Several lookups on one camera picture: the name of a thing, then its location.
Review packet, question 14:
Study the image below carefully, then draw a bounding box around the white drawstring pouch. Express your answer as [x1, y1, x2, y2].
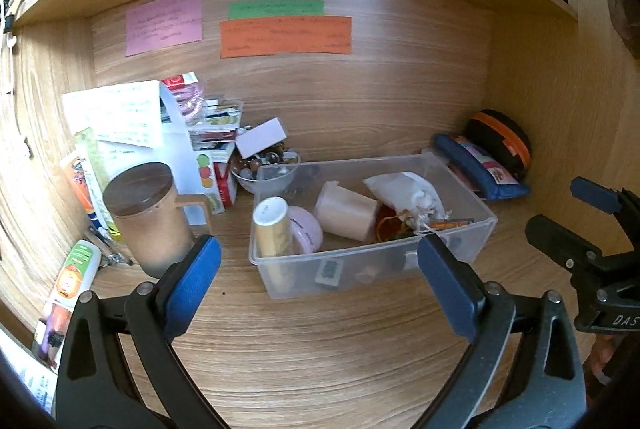
[363, 172, 449, 231]

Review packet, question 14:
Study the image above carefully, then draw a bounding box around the frosted pink candle jar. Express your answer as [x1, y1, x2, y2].
[314, 181, 380, 241]

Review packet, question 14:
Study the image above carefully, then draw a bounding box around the person hand on handle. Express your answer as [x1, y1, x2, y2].
[582, 334, 624, 395]

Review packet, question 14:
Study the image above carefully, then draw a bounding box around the orange cartoon tube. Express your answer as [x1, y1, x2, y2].
[32, 239, 102, 373]

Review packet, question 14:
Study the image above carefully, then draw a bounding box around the blue patchwork pouch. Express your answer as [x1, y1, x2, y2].
[434, 134, 530, 201]

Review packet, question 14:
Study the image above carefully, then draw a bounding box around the black orange round case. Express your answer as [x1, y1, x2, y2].
[462, 108, 533, 181]

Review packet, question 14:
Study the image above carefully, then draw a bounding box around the gold paper cup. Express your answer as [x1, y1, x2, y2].
[252, 196, 298, 295]

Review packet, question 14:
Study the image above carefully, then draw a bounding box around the pink round case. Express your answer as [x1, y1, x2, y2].
[288, 206, 323, 255]

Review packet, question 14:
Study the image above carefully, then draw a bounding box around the clear plastic storage bin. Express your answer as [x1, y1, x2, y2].
[248, 152, 497, 299]

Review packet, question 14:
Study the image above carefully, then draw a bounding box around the glass bowl of beads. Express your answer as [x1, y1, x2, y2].
[231, 143, 302, 195]

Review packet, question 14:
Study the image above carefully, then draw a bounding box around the stack of books and packets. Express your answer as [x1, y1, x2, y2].
[160, 71, 244, 213]

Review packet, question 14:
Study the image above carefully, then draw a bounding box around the small white box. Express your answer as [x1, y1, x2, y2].
[235, 117, 286, 159]

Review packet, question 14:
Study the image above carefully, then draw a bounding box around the pink sticky note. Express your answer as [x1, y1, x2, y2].
[125, 0, 203, 57]

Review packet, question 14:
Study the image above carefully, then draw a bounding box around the orange sticky note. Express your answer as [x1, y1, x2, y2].
[220, 16, 352, 58]

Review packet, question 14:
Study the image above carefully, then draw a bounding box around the green sticky note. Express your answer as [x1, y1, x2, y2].
[228, 0, 324, 20]

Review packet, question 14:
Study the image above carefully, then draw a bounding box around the red charm with gold cord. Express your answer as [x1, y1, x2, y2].
[373, 204, 414, 243]

